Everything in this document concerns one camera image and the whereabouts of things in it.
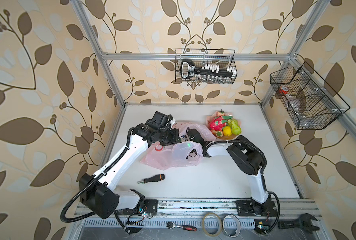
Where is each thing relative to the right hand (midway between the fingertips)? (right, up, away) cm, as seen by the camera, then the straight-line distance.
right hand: (168, 156), depth 83 cm
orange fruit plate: (+30, +24, +24) cm, 45 cm away
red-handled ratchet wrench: (+3, -29, -14) cm, 32 cm away
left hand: (+9, +11, -9) cm, 17 cm away
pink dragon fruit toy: (+32, +19, +13) cm, 39 cm away
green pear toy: (+42, +14, +11) cm, 46 cm away
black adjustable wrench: (+66, -28, -14) cm, 73 cm away
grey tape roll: (+35, -30, -13) cm, 48 cm away
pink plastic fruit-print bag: (+8, +4, -13) cm, 15 cm away
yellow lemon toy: (+37, +13, +14) cm, 42 cm away
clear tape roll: (+26, -29, -16) cm, 42 cm away
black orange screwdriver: (-7, -12, -1) cm, 14 cm away
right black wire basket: (+73, +30, -8) cm, 79 cm away
